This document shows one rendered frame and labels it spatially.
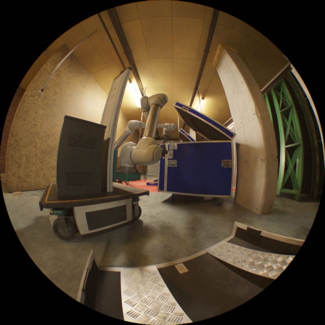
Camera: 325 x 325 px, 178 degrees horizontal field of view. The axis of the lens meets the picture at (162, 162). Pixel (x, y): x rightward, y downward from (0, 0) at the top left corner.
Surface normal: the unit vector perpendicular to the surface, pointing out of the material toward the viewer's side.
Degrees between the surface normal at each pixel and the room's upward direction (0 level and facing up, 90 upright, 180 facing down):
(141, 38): 180
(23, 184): 90
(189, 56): 180
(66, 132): 90
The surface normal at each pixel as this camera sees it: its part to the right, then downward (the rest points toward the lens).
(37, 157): 1.00, 0.03
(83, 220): 0.82, 0.00
